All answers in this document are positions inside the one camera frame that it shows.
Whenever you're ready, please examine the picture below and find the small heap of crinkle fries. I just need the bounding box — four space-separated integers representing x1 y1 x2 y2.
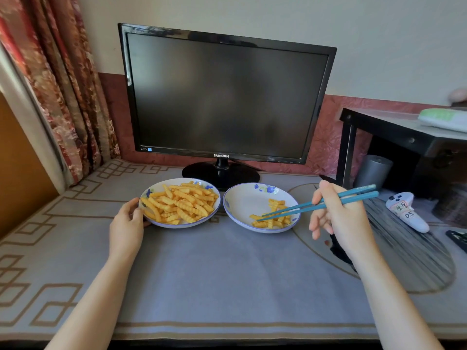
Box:
250 199 292 229

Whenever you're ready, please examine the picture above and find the person's right hand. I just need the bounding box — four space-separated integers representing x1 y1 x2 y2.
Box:
309 180 380 265

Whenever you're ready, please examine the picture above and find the white blue-flowered plate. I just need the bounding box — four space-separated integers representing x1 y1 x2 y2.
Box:
139 178 222 229
223 183 301 234

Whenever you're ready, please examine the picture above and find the person's right forearm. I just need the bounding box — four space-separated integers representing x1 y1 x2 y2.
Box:
351 246 444 350

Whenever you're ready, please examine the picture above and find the teal chopstick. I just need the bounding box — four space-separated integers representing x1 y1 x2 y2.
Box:
257 191 380 222
261 184 377 218

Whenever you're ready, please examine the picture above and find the white curtain lining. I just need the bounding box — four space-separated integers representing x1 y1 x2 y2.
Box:
0 44 73 195

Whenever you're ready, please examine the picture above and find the grey cylindrical container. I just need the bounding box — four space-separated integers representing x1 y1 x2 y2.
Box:
353 155 394 191

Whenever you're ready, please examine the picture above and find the black side table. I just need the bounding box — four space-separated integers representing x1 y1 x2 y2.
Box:
336 107 467 201

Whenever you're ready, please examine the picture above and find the pile of crinkle fries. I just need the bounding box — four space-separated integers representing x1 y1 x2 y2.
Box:
143 181 219 226

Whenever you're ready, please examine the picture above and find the grey patterned table cloth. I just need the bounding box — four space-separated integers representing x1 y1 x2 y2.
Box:
0 158 467 341

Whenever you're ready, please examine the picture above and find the person's left hand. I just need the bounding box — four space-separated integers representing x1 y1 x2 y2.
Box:
109 198 152 260

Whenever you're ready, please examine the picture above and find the pink round object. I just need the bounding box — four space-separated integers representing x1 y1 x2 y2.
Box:
448 88 467 106

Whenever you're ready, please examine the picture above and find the black computer monitor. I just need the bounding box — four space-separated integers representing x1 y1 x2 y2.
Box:
118 23 337 191

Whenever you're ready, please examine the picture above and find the green and white packet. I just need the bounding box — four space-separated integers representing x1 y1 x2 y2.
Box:
418 108 467 133

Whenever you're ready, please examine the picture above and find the flat black device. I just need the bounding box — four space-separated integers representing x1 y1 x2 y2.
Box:
446 230 467 254

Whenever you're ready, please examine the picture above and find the person's left forearm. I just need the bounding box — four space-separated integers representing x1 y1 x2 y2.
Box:
45 251 138 350

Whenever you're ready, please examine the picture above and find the white handheld controller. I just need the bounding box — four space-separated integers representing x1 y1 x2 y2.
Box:
386 192 430 234

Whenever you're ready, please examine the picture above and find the red floral curtain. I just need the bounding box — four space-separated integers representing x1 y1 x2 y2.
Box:
0 0 121 186

